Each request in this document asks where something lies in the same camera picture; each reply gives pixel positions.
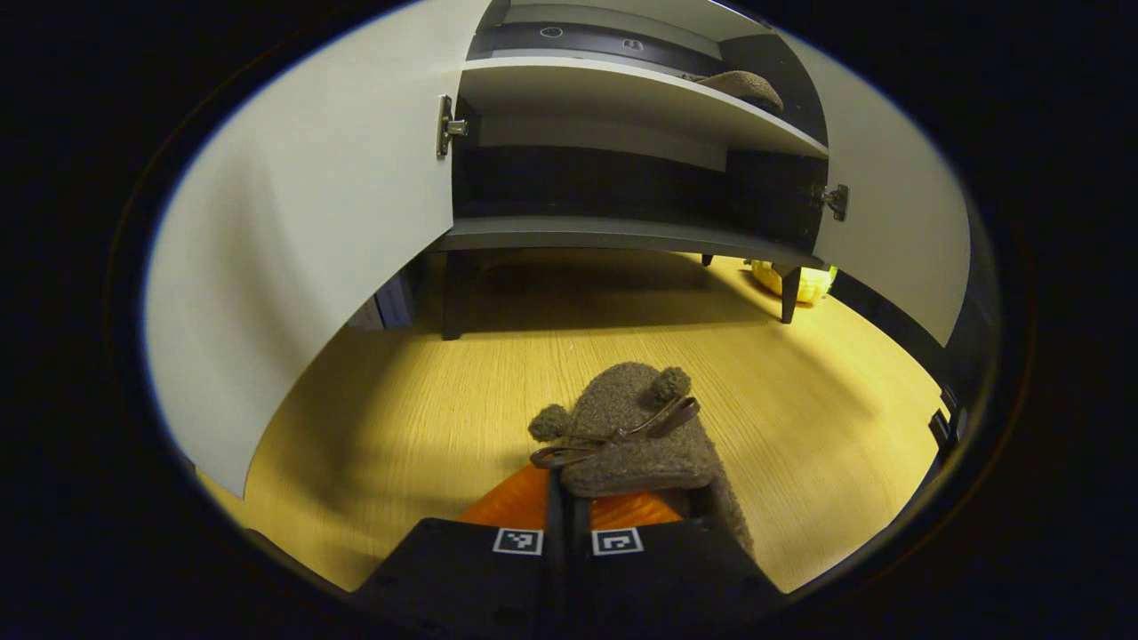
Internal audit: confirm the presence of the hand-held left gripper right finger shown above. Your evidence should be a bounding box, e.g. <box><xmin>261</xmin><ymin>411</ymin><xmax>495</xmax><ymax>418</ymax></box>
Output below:
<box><xmin>567</xmin><ymin>489</ymin><xmax>787</xmax><ymax>628</ymax></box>

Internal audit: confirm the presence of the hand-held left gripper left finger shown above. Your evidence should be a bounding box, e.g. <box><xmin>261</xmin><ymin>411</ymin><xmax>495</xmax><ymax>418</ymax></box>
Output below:
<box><xmin>354</xmin><ymin>462</ymin><xmax>568</xmax><ymax>628</ymax></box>

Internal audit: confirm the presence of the brown fuzzy shoe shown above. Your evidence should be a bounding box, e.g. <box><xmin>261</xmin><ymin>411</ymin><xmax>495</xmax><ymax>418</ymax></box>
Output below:
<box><xmin>683</xmin><ymin>69</ymin><xmax>785</xmax><ymax>114</ymax></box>
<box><xmin>529</xmin><ymin>362</ymin><xmax>757</xmax><ymax>556</ymax></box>

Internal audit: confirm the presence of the white cabinet door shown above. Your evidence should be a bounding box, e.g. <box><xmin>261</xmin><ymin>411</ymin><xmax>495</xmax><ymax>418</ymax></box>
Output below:
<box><xmin>145</xmin><ymin>0</ymin><xmax>494</xmax><ymax>500</ymax></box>
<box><xmin>781</xmin><ymin>34</ymin><xmax>972</xmax><ymax>348</ymax></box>

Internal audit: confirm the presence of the grey white shoe cabinet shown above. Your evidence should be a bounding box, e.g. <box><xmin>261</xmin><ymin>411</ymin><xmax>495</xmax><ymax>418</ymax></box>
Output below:
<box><xmin>431</xmin><ymin>0</ymin><xmax>832</xmax><ymax>343</ymax></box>

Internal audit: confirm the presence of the metal door hinge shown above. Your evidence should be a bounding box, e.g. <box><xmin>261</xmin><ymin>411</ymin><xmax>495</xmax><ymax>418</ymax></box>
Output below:
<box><xmin>436</xmin><ymin>95</ymin><xmax>469</xmax><ymax>159</ymax></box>
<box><xmin>809</xmin><ymin>184</ymin><xmax>850</xmax><ymax>221</ymax></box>

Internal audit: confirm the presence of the white cabinet shelf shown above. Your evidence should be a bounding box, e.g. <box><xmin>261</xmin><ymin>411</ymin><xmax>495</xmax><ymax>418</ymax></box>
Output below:
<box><xmin>458</xmin><ymin>58</ymin><xmax>829</xmax><ymax>161</ymax></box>

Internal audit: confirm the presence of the yellow round toy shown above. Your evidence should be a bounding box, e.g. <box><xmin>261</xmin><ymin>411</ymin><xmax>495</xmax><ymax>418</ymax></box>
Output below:
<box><xmin>749</xmin><ymin>258</ymin><xmax>838</xmax><ymax>306</ymax></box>

